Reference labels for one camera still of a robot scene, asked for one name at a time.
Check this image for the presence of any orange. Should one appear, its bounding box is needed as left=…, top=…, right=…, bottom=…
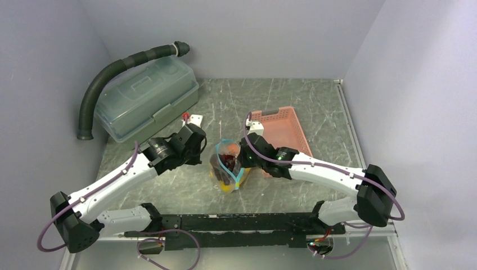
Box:
left=224, top=143, right=240, bottom=156

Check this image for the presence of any dark red grape bunch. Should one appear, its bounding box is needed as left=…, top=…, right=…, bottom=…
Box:
left=219, top=154, right=240, bottom=172

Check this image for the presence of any clear zip top bag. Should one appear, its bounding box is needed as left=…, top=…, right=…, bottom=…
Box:
left=209, top=139, right=251, bottom=193

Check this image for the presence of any pink plastic basket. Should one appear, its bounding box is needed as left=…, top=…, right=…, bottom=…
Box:
left=246, top=106, right=312, bottom=179

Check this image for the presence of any yellow mango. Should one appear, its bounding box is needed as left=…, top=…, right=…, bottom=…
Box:
left=219, top=179, right=240, bottom=193

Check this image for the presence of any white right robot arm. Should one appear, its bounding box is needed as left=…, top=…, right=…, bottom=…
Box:
left=238, top=133, right=398, bottom=233

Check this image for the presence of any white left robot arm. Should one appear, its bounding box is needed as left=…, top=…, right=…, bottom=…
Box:
left=49, top=124, right=207, bottom=253

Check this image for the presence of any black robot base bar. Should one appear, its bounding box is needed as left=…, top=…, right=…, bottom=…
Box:
left=124, top=212, right=346, bottom=251

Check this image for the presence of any translucent green storage box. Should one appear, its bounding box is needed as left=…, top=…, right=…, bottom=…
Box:
left=94, top=56, right=199, bottom=147

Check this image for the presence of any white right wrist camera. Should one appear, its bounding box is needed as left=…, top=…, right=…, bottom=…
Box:
left=245, top=119, right=264, bottom=136

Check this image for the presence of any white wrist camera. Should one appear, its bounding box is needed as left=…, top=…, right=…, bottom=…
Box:
left=245, top=119, right=264, bottom=136
left=182, top=112, right=204, bottom=128

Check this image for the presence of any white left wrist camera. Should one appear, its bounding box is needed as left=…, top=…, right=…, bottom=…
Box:
left=182, top=112, right=204, bottom=128

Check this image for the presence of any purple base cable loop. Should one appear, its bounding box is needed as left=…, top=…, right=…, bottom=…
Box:
left=136, top=230, right=199, bottom=270

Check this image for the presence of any black corrugated hose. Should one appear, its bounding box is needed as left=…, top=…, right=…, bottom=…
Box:
left=76, top=41, right=190, bottom=141

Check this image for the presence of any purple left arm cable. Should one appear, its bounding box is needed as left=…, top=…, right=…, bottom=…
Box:
left=36, top=114, right=189, bottom=253

